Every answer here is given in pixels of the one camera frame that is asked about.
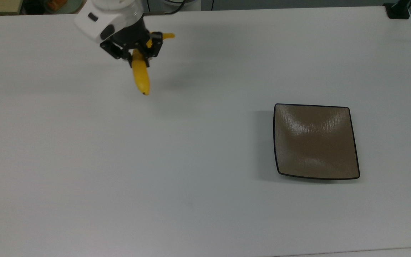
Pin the square brown ceramic plate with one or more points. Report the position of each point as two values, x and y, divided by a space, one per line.
316 142

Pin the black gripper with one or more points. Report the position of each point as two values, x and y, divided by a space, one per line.
134 35

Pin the black clamp mount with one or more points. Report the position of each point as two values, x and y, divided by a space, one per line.
397 10

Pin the teal round plate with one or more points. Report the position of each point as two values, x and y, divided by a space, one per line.
70 6

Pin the orange food item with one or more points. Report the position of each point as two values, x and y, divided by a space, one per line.
56 4

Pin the yellow banana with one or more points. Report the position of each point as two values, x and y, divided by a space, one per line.
141 76

